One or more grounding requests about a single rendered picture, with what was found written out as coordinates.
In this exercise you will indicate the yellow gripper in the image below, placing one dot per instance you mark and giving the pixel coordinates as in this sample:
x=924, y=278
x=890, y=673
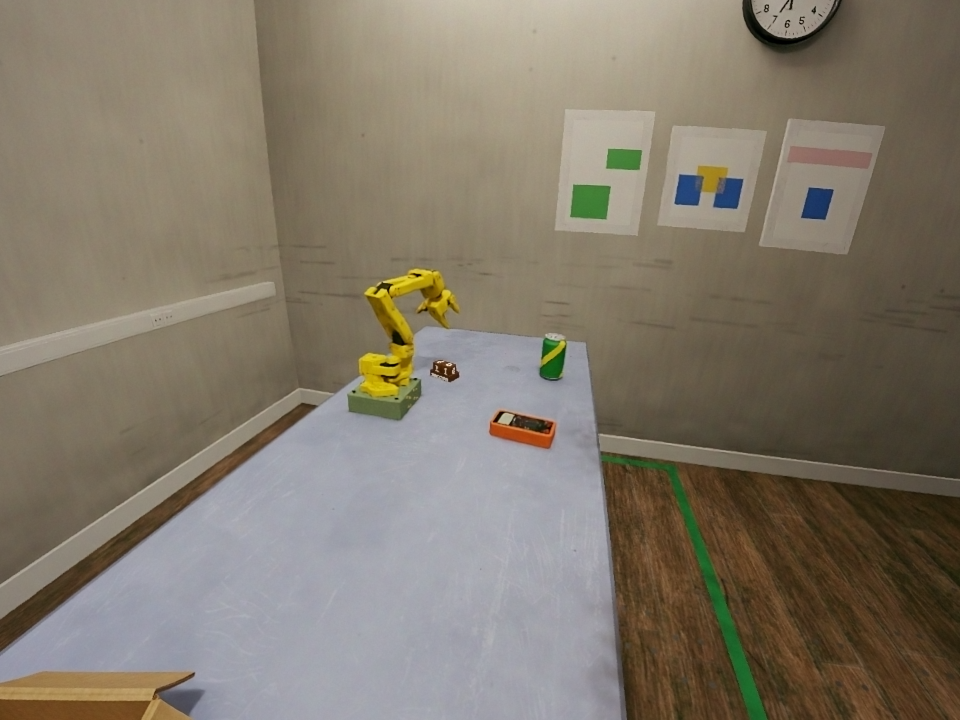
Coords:
x=438, y=306

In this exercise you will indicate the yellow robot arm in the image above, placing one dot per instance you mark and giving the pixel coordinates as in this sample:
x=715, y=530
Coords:
x=399, y=367

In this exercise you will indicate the green and yellow drink can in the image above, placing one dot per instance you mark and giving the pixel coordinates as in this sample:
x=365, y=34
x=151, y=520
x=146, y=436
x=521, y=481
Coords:
x=553, y=356

